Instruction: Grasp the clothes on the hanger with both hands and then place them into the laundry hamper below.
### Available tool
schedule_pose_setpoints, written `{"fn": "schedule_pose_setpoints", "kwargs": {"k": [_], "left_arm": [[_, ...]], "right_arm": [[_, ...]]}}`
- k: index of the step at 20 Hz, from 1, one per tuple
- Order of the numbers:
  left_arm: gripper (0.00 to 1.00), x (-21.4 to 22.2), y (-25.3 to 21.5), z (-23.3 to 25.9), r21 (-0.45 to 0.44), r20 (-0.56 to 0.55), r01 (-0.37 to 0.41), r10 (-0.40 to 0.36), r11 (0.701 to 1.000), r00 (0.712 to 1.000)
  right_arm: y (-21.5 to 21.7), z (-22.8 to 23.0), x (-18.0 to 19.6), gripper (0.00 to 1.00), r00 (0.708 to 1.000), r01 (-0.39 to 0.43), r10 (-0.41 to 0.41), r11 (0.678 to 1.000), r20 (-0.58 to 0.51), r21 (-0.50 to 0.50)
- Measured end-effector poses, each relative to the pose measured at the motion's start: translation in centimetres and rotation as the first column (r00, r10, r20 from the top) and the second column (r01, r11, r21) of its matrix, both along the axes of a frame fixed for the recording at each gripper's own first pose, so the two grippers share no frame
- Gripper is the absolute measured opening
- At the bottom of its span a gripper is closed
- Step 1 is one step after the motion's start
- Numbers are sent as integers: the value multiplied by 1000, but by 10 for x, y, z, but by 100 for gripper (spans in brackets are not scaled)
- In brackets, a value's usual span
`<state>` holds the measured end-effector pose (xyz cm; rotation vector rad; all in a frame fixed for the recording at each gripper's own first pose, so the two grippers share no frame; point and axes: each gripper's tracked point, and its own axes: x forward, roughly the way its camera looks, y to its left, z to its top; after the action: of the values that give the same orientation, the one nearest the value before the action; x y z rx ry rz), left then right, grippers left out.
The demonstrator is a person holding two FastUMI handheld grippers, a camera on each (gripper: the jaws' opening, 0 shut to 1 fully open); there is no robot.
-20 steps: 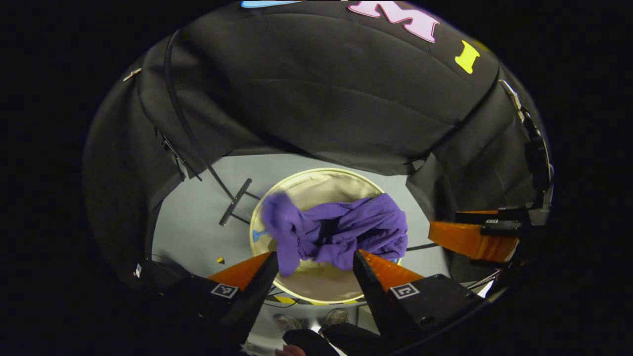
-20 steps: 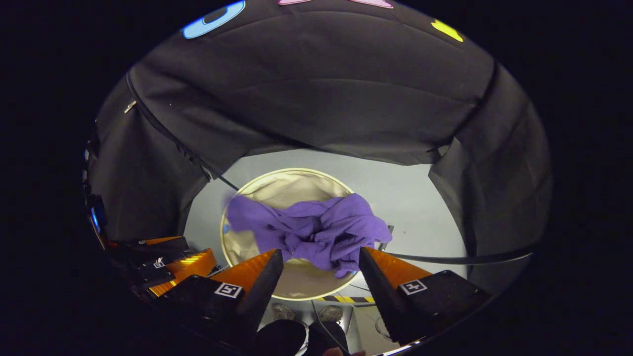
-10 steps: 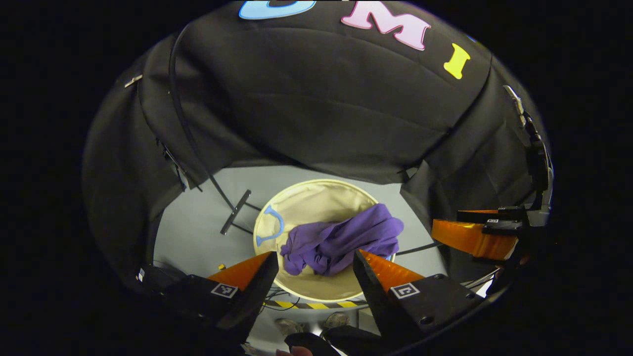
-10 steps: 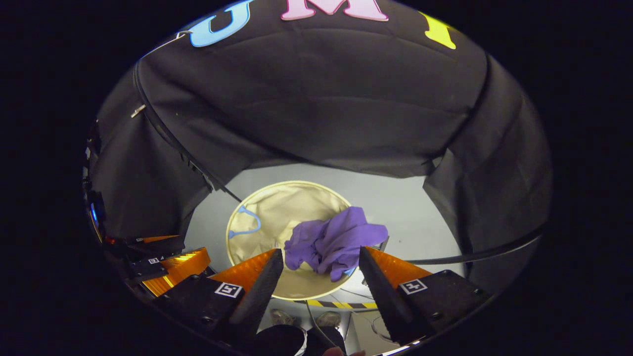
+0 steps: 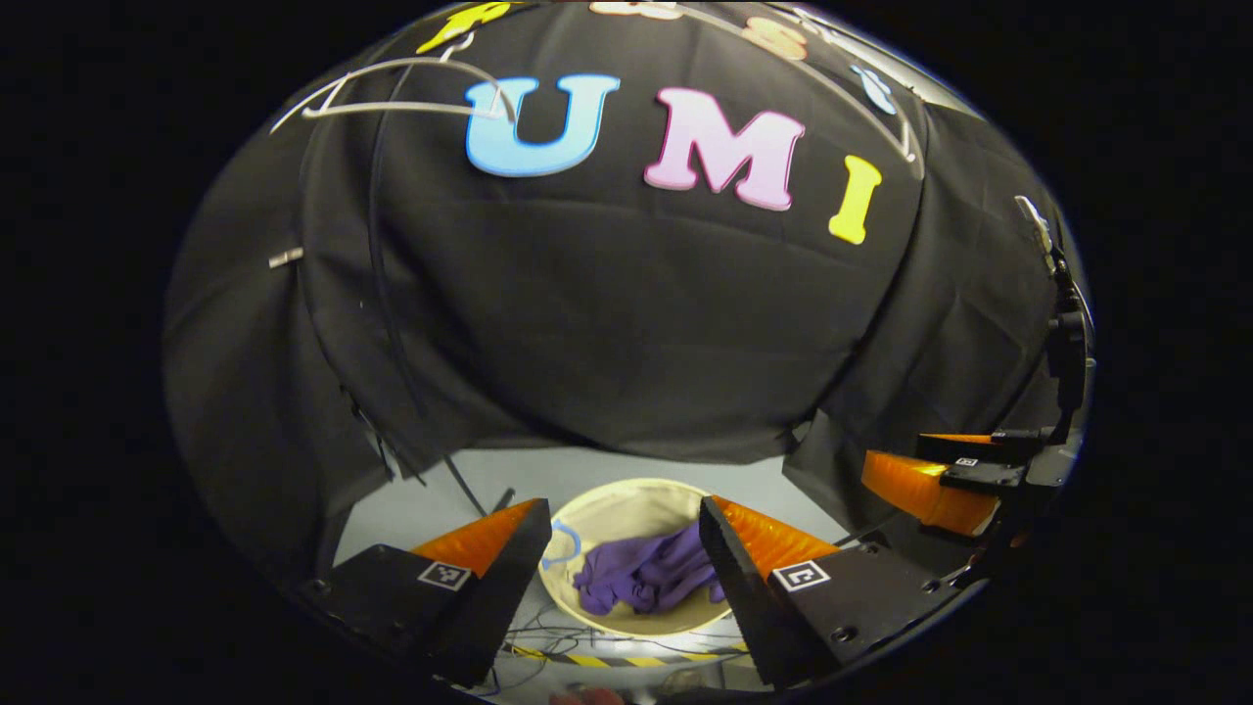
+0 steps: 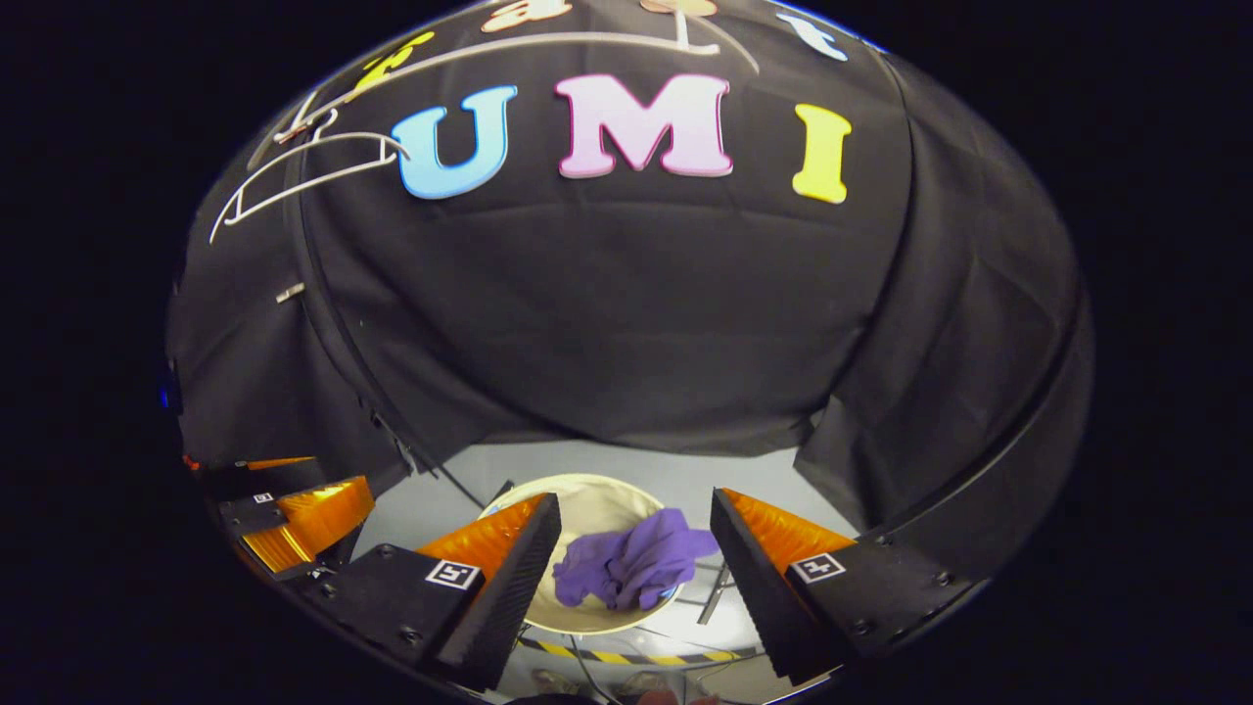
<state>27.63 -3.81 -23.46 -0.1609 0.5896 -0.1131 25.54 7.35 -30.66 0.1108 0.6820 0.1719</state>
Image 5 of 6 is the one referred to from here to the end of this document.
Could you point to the purple ribbed shirt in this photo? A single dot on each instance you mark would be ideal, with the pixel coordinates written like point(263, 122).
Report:
point(636, 578)

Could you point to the cream fabric laundry hamper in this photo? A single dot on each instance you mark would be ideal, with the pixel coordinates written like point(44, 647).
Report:
point(626, 509)

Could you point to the black clothes rack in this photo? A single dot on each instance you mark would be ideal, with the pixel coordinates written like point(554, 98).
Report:
point(377, 245)

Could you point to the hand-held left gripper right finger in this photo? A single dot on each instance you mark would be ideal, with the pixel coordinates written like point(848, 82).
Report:
point(749, 597)

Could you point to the silver metal clip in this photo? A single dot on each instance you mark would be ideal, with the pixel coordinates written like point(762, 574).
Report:
point(1034, 230)
point(286, 258)

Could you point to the white plastic hanger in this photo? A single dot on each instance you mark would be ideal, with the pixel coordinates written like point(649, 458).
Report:
point(392, 107)
point(908, 147)

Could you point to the black stand clamp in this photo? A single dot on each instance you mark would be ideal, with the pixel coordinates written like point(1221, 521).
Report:
point(1069, 352)

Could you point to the yellow black floor tape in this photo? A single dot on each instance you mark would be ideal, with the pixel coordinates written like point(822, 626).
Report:
point(607, 661)

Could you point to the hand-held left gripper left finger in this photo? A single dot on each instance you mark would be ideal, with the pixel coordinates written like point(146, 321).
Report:
point(509, 587)

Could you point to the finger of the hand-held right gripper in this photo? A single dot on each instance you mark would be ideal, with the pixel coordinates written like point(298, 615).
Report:
point(979, 450)
point(979, 475)

